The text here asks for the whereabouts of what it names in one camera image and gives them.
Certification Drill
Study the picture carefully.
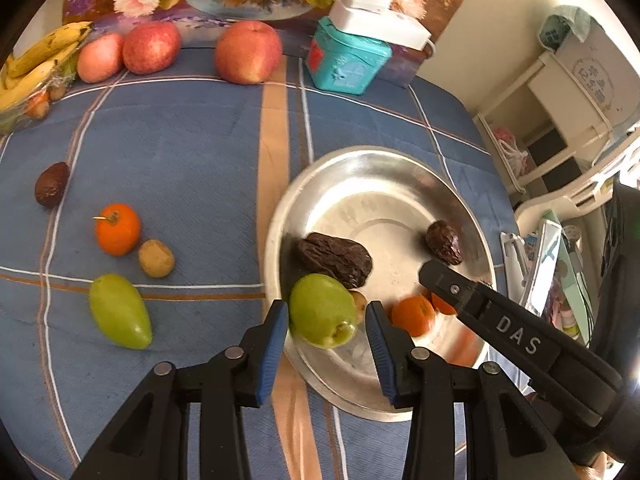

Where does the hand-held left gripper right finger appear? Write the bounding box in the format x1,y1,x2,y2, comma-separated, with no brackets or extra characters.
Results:
366,301,576,480

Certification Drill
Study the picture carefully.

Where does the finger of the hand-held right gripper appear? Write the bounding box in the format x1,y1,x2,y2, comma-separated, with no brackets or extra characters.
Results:
418,259,496,317

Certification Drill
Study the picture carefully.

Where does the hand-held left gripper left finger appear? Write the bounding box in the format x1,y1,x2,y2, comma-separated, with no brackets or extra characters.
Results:
70,300,290,480

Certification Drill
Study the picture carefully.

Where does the orange tangerine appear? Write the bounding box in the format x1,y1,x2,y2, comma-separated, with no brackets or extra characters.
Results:
430,291,458,316
390,295,437,337

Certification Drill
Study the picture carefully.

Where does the red-brown wrinkled date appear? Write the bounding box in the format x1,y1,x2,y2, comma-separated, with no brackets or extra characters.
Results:
425,220,464,266

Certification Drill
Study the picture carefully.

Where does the small brown longan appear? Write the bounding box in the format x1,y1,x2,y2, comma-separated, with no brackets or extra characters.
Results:
348,289,368,325

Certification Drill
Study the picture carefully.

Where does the green apple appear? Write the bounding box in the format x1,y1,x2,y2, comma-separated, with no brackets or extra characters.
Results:
289,273,358,349

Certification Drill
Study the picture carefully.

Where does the large dark wrinkled date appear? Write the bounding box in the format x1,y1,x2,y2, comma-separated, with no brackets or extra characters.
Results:
292,232,374,290

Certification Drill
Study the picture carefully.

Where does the round steel plate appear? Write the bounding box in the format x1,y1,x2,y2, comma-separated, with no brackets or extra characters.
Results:
263,145,498,422

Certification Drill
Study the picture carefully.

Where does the white phone stand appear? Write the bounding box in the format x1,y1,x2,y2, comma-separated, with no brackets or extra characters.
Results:
500,231,531,306

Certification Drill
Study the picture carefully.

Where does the white plastic chair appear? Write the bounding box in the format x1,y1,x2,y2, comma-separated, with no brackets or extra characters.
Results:
515,135,640,241

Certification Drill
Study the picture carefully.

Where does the pink mesh bag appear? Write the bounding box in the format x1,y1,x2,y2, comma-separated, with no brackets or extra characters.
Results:
492,125,533,176

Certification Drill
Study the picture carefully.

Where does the small brown kiwi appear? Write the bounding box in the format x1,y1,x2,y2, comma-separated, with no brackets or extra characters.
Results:
138,239,176,278

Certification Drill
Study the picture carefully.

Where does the green mango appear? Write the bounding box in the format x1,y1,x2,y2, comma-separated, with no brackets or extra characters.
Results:
88,273,153,350

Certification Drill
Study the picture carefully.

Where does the tangerine with stem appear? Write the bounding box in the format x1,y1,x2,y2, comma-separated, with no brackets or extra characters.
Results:
92,203,142,257

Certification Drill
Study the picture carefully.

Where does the blue plaid tablecloth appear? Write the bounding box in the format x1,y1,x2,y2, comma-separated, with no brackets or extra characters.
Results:
0,45,531,480

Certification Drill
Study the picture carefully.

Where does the white shelf unit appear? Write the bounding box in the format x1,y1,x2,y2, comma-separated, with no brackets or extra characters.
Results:
472,52,616,193

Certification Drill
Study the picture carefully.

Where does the teal tin box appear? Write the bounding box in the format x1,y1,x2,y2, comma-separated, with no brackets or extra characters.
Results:
306,16,392,96

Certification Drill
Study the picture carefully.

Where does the white printed box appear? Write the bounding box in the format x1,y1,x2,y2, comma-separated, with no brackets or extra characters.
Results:
555,20,640,126

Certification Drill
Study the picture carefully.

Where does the white power strip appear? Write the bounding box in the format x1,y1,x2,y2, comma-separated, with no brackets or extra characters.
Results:
330,0,432,52

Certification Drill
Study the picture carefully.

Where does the teal cloth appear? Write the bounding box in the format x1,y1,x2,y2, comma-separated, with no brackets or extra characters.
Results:
537,5,593,52

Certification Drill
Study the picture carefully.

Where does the large red apple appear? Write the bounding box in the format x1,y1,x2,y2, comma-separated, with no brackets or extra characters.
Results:
215,20,283,85

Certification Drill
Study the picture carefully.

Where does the medium red apple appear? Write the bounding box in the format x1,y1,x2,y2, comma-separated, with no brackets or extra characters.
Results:
122,21,182,75

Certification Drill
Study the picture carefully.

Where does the small pale red apple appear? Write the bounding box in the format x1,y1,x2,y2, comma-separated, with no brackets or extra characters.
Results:
76,32,125,84

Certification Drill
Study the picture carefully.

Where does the clear glass fruit bowl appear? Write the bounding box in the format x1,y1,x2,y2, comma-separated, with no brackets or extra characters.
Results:
0,72,76,133

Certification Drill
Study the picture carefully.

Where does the bunch of yellow bananas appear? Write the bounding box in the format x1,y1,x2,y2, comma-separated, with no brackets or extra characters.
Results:
0,21,94,111

